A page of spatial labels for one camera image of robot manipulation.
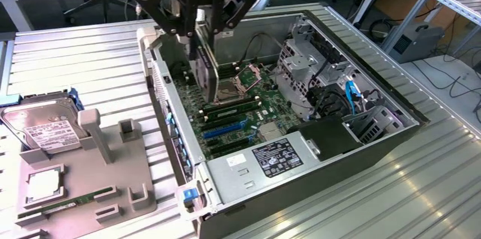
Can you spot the silver CPU chip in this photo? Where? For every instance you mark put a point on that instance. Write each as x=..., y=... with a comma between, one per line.
x=44, y=185

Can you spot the black graphics card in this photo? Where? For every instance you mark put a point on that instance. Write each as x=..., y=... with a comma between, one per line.
x=206, y=75

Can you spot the metal disk bay cage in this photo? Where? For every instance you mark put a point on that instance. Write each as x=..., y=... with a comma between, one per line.
x=299, y=70

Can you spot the open dark PC case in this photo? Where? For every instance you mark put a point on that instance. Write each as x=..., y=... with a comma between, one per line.
x=337, y=182

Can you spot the blue disk caddy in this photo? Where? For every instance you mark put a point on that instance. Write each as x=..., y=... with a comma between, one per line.
x=76, y=101

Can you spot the blue case latch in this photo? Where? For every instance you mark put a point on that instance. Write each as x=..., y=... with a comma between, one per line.
x=187, y=194

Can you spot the silver power supply unit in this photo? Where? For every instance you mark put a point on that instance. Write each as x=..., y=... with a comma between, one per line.
x=239, y=174

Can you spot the metal socket cover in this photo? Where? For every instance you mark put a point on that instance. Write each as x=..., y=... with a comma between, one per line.
x=254, y=77

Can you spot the black office chair base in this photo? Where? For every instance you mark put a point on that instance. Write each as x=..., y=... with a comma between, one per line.
x=101, y=6

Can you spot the green RAM stick with labels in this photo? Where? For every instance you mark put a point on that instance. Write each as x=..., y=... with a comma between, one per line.
x=233, y=109

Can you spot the grey parts rack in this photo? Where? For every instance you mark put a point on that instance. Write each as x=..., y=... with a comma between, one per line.
x=93, y=194

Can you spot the CPU socket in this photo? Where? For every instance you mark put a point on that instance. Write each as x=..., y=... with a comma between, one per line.
x=230, y=92

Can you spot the blue expansion slot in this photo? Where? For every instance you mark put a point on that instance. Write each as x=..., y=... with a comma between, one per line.
x=221, y=132

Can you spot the green motherboard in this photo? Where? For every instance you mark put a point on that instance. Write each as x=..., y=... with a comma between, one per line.
x=270, y=109

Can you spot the black plastic shroud box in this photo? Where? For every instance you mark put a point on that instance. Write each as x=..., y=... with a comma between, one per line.
x=330, y=137

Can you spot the silver chipset heat sink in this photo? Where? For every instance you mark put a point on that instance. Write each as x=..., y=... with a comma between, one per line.
x=270, y=132

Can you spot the silver hard disk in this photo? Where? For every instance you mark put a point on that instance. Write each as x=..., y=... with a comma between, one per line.
x=41, y=126

